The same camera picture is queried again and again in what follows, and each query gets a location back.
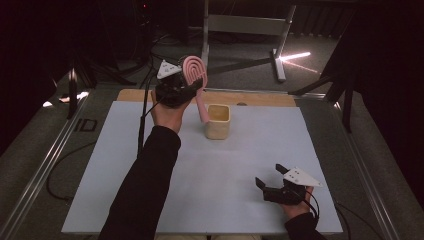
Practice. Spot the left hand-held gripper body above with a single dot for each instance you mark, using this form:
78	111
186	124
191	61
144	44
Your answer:
173	93

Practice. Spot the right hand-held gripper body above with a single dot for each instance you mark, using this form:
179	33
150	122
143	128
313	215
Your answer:
301	177

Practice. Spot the pink hairbrush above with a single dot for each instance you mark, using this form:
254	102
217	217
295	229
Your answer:
196	75

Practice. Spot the cream square cup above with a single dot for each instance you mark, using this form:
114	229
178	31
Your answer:
218	124

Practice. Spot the person's left hand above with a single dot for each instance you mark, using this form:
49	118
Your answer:
166	115

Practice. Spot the person's right hand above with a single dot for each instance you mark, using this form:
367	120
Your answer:
296	208

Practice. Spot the light blue table mat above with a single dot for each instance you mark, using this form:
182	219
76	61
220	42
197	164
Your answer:
216	186

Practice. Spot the black tripod stand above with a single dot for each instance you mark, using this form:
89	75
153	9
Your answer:
346	100
71	96

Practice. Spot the aluminium rail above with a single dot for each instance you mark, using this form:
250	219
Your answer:
363	166
43	168

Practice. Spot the white metal stand frame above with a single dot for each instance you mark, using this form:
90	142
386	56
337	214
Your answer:
246	25

